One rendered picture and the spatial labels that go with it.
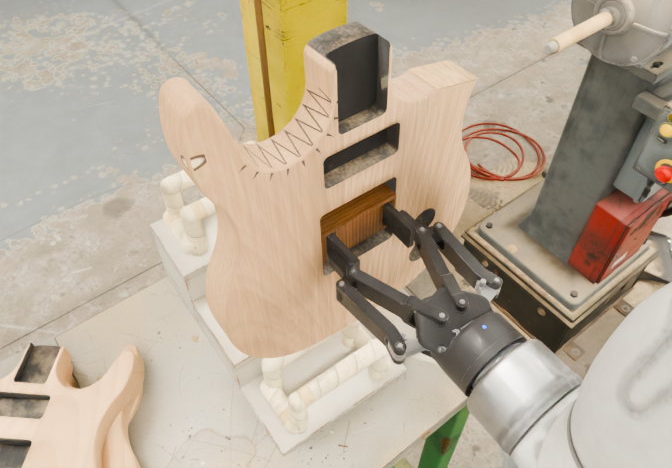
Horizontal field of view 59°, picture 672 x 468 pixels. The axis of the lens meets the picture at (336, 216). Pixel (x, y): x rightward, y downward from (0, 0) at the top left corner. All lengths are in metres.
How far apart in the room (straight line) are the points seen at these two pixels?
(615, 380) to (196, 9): 3.84
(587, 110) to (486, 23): 2.15
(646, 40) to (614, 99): 0.33
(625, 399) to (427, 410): 0.76
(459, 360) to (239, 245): 0.22
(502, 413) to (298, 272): 0.25
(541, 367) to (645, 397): 0.17
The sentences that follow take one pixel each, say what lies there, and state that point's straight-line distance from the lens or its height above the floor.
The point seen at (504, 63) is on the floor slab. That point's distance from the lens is 3.60.
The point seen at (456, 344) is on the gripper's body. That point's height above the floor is 1.48.
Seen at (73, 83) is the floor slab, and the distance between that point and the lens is 3.62.
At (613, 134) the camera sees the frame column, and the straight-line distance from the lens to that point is 1.85.
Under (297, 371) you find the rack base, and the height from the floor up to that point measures 0.94.
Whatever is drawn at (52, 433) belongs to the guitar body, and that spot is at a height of 1.03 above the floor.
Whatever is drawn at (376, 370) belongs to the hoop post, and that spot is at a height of 0.98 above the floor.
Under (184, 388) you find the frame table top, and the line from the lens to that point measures 1.16.
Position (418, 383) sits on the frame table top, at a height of 0.93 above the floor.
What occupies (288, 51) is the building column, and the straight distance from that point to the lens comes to 2.05.
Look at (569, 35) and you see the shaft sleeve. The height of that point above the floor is 1.26.
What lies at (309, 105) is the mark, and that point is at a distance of 0.54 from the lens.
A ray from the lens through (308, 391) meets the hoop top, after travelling 0.99.
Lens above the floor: 1.95
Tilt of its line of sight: 49 degrees down
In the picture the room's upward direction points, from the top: straight up
